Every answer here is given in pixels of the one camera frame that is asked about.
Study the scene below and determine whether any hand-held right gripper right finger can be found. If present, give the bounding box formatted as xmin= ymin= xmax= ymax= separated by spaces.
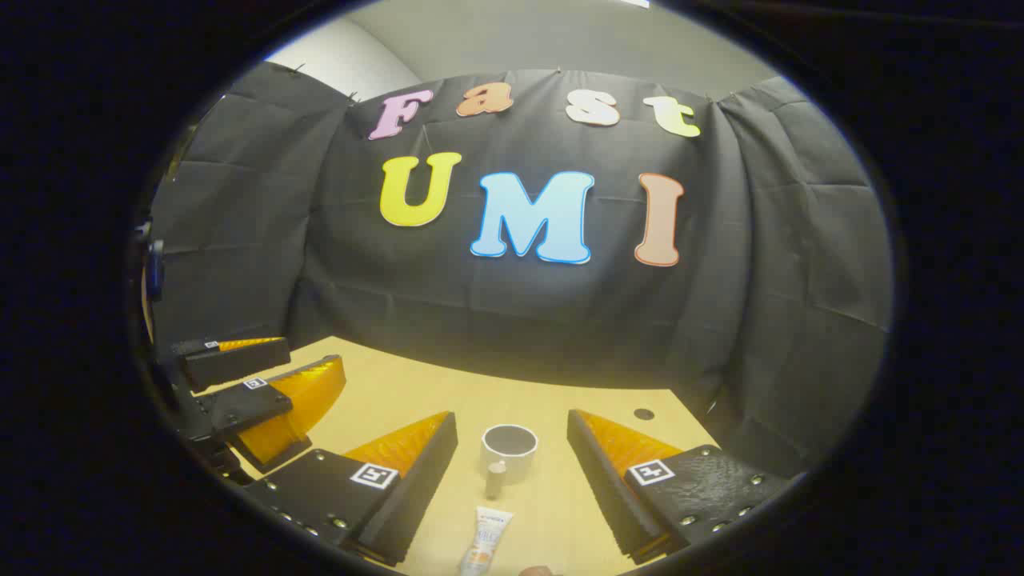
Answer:
xmin=566 ymin=409 xmax=801 ymax=566

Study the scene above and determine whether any light wooden desktop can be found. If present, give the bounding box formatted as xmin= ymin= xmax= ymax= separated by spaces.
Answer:
xmin=192 ymin=336 xmax=725 ymax=576

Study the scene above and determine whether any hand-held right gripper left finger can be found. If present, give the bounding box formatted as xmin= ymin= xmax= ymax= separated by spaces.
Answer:
xmin=244 ymin=411 xmax=459 ymax=567

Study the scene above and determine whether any white cup with wooden handle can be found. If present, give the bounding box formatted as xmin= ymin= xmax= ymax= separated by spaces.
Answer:
xmin=480 ymin=424 xmax=540 ymax=500

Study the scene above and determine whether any white toothpaste tube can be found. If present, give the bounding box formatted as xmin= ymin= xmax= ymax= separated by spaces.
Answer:
xmin=458 ymin=506 xmax=514 ymax=576

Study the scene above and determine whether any black backdrop cloth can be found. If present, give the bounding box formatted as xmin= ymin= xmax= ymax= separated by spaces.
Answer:
xmin=148 ymin=60 xmax=893 ymax=481

